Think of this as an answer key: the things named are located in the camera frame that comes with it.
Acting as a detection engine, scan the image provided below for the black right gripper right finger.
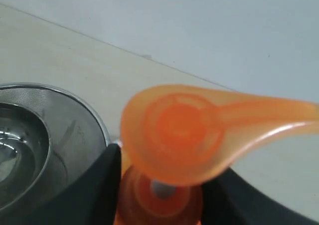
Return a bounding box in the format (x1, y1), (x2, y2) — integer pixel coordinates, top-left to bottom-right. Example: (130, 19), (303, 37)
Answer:
(201, 169), (318, 225)

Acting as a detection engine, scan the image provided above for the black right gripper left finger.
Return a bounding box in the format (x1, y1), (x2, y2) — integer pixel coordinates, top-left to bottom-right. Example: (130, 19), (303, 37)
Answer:
(0, 144), (122, 225)

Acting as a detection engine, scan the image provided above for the orange pump soap bottle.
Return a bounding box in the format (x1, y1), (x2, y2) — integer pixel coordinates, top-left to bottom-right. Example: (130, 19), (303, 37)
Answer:
(115, 84), (319, 225)

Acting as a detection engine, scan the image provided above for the steel mesh strainer bowl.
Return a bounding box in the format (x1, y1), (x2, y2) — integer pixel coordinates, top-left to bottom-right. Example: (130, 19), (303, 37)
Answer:
(0, 83), (110, 217)

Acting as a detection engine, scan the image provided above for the small stainless steel bowl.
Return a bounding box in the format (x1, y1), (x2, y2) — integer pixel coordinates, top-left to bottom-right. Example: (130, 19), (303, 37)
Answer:
(0, 102), (51, 207)

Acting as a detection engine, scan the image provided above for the white rectangular plastic tray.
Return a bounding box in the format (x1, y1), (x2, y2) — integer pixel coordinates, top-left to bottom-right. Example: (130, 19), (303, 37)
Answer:
(113, 139), (123, 148)

